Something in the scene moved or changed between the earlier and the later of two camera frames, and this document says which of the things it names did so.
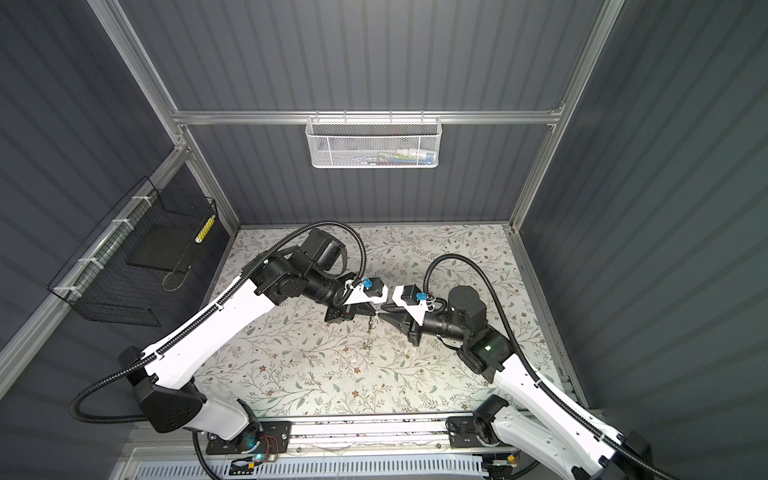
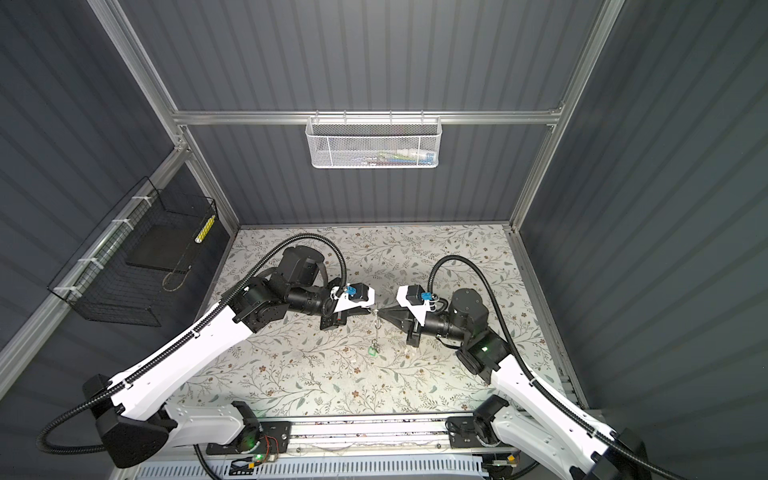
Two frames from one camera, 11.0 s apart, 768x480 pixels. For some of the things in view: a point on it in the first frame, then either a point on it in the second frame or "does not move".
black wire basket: x=140 y=265 does not move
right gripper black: x=405 y=322 does not move
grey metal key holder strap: x=367 y=345 → x=377 y=326
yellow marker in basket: x=204 y=229 does not move
